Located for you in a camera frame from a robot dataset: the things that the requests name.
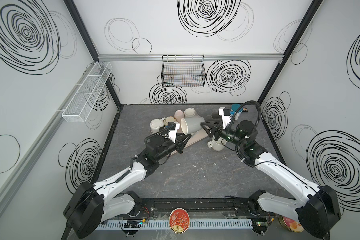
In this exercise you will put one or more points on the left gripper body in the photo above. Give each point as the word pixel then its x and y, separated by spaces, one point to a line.
pixel 178 144

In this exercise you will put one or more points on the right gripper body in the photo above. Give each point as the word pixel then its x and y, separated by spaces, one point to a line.
pixel 217 131

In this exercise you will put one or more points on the dark grey mug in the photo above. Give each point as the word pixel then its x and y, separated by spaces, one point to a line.
pixel 215 115

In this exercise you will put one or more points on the cream speckled mug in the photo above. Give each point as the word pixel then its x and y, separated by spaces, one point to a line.
pixel 217 145

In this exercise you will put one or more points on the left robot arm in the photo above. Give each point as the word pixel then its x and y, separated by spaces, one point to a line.
pixel 92 204

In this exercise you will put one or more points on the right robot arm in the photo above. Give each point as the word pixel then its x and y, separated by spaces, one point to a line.
pixel 315 207

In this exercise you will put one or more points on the white ribbed mug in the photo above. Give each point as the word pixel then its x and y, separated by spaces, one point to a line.
pixel 156 124

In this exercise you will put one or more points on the cream and orange mug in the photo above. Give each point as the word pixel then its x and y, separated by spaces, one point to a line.
pixel 168 120

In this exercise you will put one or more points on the pink mug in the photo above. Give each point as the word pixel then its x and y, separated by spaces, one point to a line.
pixel 179 114

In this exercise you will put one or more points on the teal lidded white mug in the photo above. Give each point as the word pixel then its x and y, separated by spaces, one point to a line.
pixel 235 107

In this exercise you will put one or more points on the cream mug rear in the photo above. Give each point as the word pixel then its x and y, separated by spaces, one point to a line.
pixel 189 112

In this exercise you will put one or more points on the beige tray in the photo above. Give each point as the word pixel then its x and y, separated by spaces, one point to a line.
pixel 197 136

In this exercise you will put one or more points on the red round tin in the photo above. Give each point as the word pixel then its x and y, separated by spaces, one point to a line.
pixel 179 221

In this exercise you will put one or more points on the white mesh shelf basket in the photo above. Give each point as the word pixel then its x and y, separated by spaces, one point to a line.
pixel 85 97

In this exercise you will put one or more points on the pink round tin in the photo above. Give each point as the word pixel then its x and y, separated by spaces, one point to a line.
pixel 290 225

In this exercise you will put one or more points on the black wire basket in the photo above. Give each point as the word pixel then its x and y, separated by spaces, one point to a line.
pixel 183 73

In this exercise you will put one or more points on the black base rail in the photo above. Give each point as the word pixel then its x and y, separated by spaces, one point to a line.
pixel 239 206

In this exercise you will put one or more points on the aluminium wall rail rear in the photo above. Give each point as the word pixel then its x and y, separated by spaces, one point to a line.
pixel 191 57

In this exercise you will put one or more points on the aluminium wall rail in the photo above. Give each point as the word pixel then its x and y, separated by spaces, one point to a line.
pixel 191 57
pixel 22 170

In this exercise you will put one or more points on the black corner frame post right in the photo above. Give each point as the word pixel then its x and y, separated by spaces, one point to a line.
pixel 306 20

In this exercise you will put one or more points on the black corner frame post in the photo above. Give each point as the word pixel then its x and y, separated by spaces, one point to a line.
pixel 306 20
pixel 72 8

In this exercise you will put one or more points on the black corner frame post left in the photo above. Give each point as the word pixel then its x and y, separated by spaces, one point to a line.
pixel 72 8

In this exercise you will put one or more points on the aluminium wall rail left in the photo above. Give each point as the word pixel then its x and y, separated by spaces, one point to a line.
pixel 22 170

